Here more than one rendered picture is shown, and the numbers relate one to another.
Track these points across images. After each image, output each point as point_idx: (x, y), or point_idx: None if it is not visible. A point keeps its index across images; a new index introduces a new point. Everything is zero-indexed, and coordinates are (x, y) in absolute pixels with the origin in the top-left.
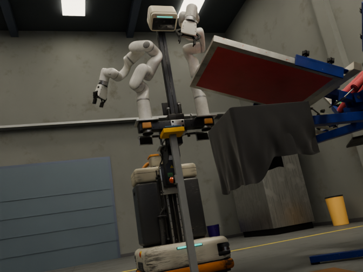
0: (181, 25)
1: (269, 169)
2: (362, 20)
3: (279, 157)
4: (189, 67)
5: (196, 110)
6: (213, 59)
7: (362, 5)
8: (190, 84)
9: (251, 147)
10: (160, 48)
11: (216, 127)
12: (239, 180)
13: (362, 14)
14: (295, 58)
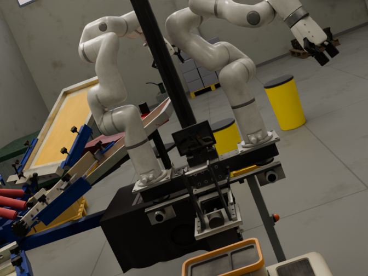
0: (165, 39)
1: (144, 266)
2: (79, 137)
3: (123, 259)
4: (120, 76)
5: (156, 160)
6: None
7: (86, 126)
8: (170, 115)
9: None
10: (153, 12)
11: None
12: None
13: (81, 133)
14: (114, 143)
